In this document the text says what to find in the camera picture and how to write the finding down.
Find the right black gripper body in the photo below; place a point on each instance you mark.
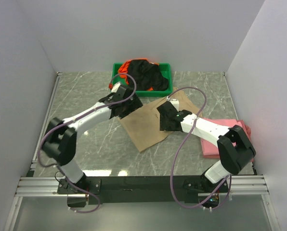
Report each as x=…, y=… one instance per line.
x=164, y=125

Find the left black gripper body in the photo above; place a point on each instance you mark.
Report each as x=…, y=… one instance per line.
x=130, y=106

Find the beige t shirt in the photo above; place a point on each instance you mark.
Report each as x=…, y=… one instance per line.
x=143, y=125

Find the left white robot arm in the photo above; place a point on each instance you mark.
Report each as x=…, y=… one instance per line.
x=61, y=136

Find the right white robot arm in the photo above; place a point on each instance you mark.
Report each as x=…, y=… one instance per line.
x=234, y=147

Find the orange t shirt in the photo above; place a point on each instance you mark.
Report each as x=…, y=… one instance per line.
x=123, y=69

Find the black t shirt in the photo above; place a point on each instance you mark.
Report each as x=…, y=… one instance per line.
x=159, y=83

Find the light pink folded t shirt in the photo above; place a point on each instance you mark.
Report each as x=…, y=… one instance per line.
x=211, y=149

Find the dark pink folded t shirt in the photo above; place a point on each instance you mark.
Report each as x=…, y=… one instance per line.
x=245, y=125

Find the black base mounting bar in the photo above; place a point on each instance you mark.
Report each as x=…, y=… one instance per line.
x=140, y=189

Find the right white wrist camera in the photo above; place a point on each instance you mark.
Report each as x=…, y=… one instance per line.
x=174, y=102

